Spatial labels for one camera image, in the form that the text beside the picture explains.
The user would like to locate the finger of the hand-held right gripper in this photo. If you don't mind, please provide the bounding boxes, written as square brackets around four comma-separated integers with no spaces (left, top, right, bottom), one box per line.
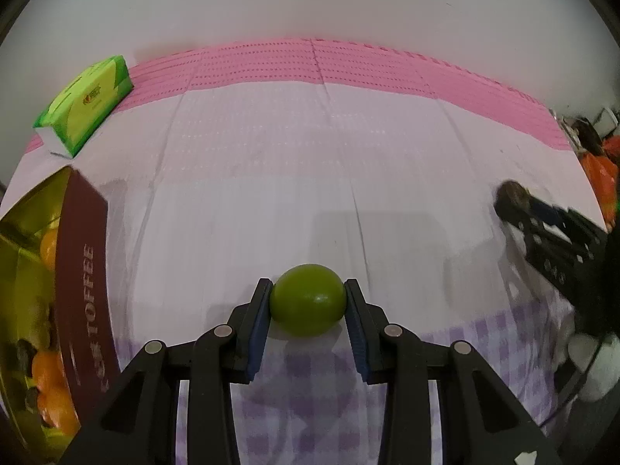
[499,208,548,262]
[525,194,606,243]

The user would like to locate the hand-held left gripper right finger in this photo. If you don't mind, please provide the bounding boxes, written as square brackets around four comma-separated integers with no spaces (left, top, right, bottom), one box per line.
[343,279,563,465]

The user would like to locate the small orange tangerine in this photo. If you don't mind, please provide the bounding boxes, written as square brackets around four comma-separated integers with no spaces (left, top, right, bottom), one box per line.
[40,227,61,272]

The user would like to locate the orange plastic bag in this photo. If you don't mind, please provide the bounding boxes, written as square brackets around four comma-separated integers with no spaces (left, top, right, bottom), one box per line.
[581,138,620,228]

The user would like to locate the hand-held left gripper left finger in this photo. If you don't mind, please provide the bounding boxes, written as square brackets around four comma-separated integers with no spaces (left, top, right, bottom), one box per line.
[58,278,274,465]

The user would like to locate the dark clutter pile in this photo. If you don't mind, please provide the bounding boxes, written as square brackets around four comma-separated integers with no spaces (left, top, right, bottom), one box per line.
[557,107,620,156]

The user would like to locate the dark red metal tin box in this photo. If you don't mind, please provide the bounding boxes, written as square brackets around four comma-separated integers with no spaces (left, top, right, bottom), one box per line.
[0,165,122,465]

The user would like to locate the green tissue pack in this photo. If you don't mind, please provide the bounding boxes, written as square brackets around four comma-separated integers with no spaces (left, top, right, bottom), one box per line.
[33,55,135,158]

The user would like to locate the white rounded object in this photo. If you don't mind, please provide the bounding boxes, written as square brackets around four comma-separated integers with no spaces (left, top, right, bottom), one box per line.
[567,332,620,403]

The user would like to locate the green tomato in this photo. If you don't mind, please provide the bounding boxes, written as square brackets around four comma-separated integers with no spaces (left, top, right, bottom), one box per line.
[269,264,348,338]

